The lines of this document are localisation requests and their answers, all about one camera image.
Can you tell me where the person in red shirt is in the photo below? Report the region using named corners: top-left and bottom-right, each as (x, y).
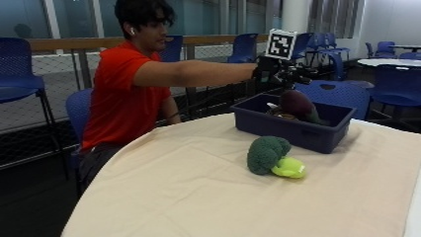
top-left (77, 0), bottom-right (261, 198)

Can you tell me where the blue chair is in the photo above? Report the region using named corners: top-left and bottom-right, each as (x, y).
top-left (367, 63), bottom-right (421, 127)
top-left (157, 35), bottom-right (185, 63)
top-left (364, 40), bottom-right (396, 59)
top-left (226, 33), bottom-right (261, 64)
top-left (0, 37), bottom-right (63, 159)
top-left (63, 87), bottom-right (95, 198)
top-left (291, 32), bottom-right (352, 81)
top-left (293, 79), bottom-right (374, 121)

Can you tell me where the green broccoli plush toy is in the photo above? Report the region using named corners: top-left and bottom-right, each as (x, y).
top-left (246, 135), bottom-right (307, 180)

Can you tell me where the blue plastic bin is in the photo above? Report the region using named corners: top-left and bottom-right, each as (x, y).
top-left (229, 93), bottom-right (358, 155)

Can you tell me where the purple eggplant plush toy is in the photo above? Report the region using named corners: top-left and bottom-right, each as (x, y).
top-left (278, 89), bottom-right (328, 125)

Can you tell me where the white marker cube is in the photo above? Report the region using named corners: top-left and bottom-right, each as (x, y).
top-left (263, 29), bottom-right (298, 61)

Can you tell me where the white column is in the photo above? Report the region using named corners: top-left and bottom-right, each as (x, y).
top-left (279, 0), bottom-right (312, 35)

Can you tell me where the white round table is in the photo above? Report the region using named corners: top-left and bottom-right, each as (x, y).
top-left (356, 57), bottom-right (421, 69)
top-left (387, 44), bottom-right (421, 51)

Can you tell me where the beige tablecloth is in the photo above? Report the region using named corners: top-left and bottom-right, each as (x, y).
top-left (59, 113), bottom-right (421, 237)

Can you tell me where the wooden railing with mesh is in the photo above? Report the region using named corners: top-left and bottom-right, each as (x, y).
top-left (0, 34), bottom-right (269, 169)

